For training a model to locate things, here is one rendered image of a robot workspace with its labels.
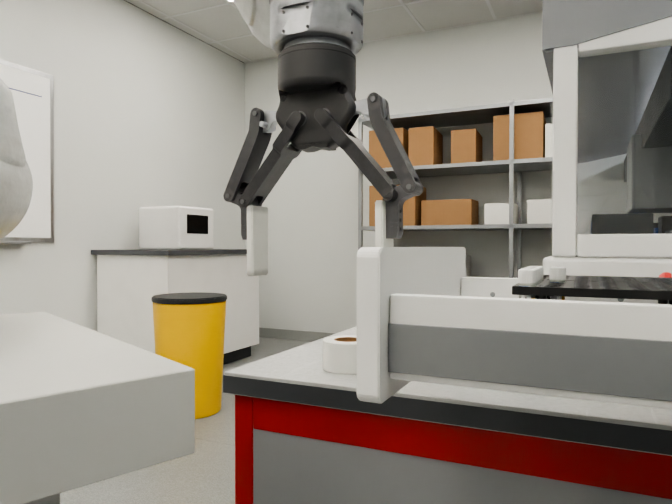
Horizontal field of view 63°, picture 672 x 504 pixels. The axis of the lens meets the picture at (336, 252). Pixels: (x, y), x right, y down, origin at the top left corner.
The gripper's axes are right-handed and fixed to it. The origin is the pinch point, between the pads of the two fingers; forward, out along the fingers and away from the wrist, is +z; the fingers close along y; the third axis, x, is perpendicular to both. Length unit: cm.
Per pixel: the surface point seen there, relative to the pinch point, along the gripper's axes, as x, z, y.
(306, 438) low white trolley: 14.1, 22.7, -8.8
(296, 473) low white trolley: 14.1, 27.4, -10.3
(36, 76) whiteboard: 190, -111, -297
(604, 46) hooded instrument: 83, -44, 27
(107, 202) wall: 247, -34, -298
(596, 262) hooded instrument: 83, 2, 25
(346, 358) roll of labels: 18.5, 13.0, -5.2
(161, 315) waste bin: 176, 35, -182
